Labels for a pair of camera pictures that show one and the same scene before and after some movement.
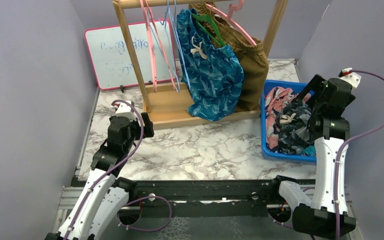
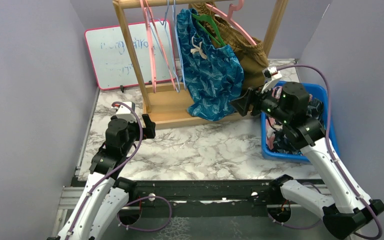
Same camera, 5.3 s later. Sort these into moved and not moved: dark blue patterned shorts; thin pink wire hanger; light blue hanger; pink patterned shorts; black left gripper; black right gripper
Moved: black right gripper; light blue hanger
Not moved: dark blue patterned shorts; thin pink wire hanger; pink patterned shorts; black left gripper
